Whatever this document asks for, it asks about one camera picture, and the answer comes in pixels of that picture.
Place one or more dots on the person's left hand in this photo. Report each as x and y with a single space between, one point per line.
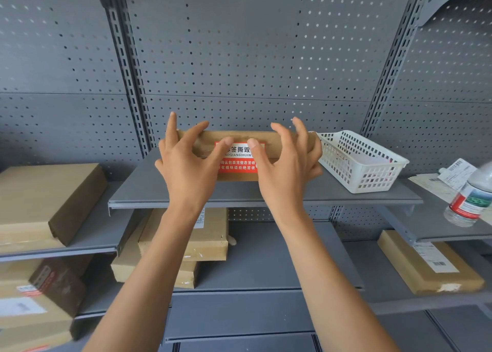
186 171

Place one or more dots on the person's right hand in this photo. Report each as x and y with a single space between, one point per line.
290 179

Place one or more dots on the person's left middle finger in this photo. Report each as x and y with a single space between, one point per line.
173 129

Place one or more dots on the person's left thumb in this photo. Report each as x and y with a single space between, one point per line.
222 154

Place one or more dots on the person's left little finger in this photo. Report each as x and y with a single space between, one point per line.
158 167

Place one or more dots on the person's right middle finger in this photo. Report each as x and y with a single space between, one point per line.
301 133

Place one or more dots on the person's right little finger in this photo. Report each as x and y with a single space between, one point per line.
319 168

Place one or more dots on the person's right thumb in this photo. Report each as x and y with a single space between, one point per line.
259 156

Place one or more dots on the brown box with red label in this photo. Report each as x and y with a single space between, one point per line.
240 159

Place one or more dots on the person's right forearm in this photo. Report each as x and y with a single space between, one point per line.
326 282

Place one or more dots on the person's left forearm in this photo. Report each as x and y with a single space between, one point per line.
153 275

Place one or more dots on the white plastic mesh basket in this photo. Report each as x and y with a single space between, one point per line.
365 173

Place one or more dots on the grey slotted shelf upright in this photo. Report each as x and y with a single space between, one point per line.
128 75
396 67

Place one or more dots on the cardboard box with white label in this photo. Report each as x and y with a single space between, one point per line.
207 234

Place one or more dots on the wide flat cardboard box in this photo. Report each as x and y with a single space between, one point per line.
128 263

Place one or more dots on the plain flat cardboard box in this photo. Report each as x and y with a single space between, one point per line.
42 202

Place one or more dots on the white printed receipt slip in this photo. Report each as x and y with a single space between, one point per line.
457 173

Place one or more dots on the cardboard box with barcode label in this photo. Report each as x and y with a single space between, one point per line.
426 263

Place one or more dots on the clear plastic water bottle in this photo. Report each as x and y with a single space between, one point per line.
469 200

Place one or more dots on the cardboard box with dark flap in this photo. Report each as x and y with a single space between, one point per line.
42 286

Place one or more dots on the cardboard box with tape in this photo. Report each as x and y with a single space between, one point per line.
27 342

